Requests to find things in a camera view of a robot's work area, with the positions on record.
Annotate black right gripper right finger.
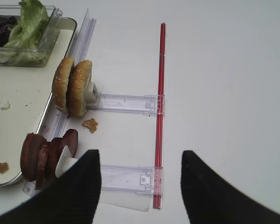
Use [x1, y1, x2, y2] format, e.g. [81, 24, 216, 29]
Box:
[181, 150, 280, 224]

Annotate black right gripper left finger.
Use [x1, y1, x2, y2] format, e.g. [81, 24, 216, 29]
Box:
[0, 149, 101, 224]

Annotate middle dark meat patty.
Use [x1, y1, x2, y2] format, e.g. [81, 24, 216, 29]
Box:
[35, 138, 62, 189]

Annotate front dark meat patty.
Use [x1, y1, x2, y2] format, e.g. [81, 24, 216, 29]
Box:
[20, 133, 47, 182]

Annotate small lettuce scrap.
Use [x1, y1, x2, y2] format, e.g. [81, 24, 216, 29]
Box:
[0, 101, 11, 111]

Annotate green romaine lettuce leaves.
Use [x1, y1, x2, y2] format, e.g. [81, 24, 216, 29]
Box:
[0, 0, 49, 65]

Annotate brown crumb beside buns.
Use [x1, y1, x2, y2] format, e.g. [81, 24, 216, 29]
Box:
[82, 118, 98, 133]

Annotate brown crumb on tray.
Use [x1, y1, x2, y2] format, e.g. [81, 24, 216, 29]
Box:
[0, 162, 9, 174]

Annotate right red straw rod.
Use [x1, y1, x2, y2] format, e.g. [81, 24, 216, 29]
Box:
[153, 23, 166, 209]

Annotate white rectangular metal tray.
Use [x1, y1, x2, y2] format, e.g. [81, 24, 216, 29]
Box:
[0, 18, 77, 187]

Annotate front sesame bun top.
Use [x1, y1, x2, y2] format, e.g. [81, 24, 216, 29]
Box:
[52, 56, 75, 113]

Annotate sesame bun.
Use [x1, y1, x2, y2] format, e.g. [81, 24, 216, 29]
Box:
[52, 56, 75, 113]
[67, 60, 92, 117]

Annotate rear sesame bun top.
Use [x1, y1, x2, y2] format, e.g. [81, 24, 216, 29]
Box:
[67, 60, 92, 117]

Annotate clear plastic salad container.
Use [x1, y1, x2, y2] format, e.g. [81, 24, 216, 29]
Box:
[0, 3, 62, 67]

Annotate purple cabbage leaves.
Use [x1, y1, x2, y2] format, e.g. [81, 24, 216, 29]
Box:
[0, 16, 18, 47]

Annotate clear meat pusher rail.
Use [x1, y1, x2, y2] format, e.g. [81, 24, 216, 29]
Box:
[100, 165, 162, 196]

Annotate clear bun top pusher rail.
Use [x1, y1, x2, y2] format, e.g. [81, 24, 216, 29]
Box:
[84, 82, 164, 115]

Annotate right long clear rail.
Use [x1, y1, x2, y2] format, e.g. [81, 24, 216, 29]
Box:
[37, 10, 95, 140]

